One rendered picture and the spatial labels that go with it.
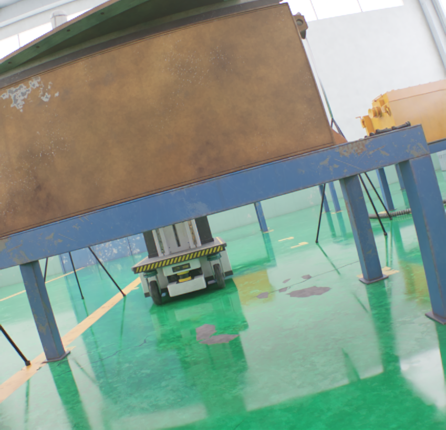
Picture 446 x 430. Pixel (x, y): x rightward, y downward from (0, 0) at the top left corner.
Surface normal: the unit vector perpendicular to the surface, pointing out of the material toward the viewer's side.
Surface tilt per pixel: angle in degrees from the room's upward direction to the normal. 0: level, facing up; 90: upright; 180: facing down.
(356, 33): 90
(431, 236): 90
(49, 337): 90
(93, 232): 90
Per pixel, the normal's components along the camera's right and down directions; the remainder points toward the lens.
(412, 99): -0.01, -0.04
